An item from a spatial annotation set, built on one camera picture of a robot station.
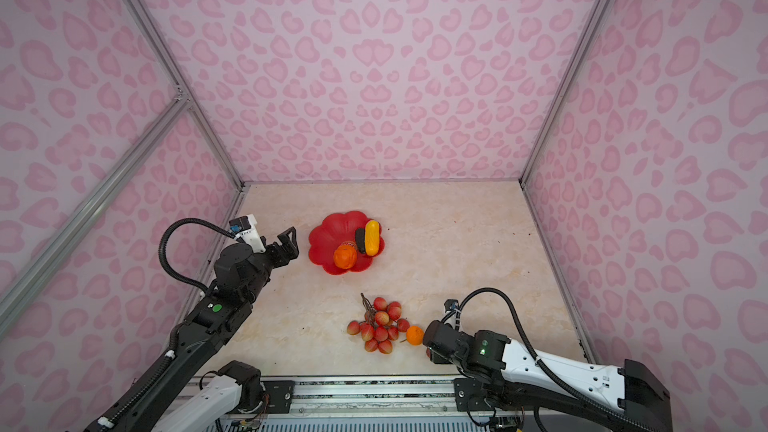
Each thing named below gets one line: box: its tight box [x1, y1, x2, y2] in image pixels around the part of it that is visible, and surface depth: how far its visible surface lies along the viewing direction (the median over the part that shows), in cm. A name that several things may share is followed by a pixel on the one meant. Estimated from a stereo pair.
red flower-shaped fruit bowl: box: [309, 213, 347, 275], surface depth 105 cm
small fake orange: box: [406, 325, 424, 346], surface depth 82 cm
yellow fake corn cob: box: [365, 220, 380, 257], surface depth 99 cm
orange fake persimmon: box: [334, 240, 357, 269], surface depth 95 cm
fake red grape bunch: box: [346, 292, 410, 354], surface depth 82 cm
